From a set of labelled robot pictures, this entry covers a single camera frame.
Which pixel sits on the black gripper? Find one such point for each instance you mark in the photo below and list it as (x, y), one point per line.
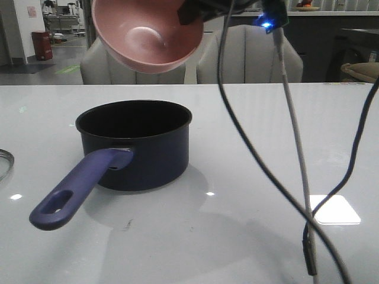
(190, 10)

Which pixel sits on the left grey chair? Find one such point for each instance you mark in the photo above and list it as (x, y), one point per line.
(98, 67)

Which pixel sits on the dark grey counter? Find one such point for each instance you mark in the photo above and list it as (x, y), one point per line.
(313, 44)

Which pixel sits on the glass lid blue knob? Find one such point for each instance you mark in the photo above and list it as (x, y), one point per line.
(7, 163)

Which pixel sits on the beige cushion seat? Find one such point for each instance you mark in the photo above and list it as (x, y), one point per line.
(360, 72)

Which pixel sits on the circuit board blue light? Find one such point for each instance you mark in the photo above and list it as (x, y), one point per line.
(273, 16)

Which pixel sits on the right grey chair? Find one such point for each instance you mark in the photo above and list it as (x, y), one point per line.
(250, 56)

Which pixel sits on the fruit plate on counter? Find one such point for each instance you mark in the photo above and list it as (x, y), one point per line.
(303, 6)

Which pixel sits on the pink bowl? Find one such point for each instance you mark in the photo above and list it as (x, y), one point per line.
(146, 36)

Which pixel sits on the dark blue saucepan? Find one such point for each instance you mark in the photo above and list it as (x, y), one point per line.
(128, 146)

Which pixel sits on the red bin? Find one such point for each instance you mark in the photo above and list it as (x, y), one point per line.
(42, 46)

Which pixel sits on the grey chair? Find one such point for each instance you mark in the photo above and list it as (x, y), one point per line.
(98, 67)
(250, 56)

